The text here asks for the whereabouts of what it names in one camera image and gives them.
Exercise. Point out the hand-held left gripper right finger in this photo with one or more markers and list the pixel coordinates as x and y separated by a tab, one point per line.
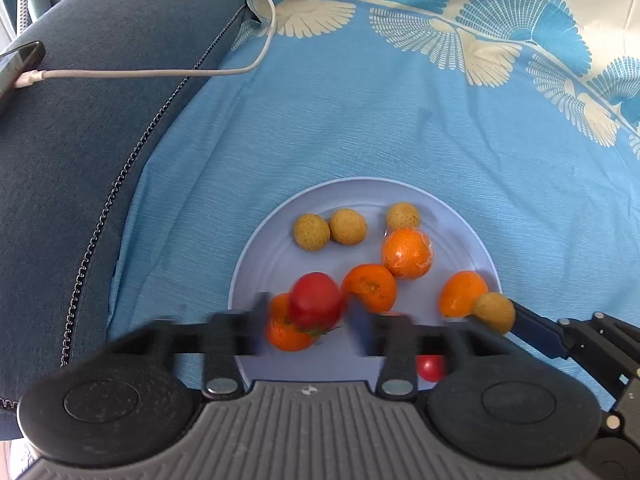
361	330

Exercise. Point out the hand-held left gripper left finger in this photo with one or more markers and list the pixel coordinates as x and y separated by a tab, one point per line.
261	325

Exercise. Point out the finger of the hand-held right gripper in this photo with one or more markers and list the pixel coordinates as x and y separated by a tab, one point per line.
537	327

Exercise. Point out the red cherry tomato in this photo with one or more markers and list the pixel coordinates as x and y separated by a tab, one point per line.
316	300
431	367

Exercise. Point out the pale blue round plate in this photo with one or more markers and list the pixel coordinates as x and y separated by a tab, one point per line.
280	265

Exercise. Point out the plastic-wrapped orange mandarin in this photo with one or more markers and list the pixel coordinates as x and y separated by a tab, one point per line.
407	252

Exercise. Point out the blue fan-print cloth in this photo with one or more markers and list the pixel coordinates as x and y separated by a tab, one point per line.
350	125

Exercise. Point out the black smartphone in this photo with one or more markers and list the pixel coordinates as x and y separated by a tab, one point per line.
17	72

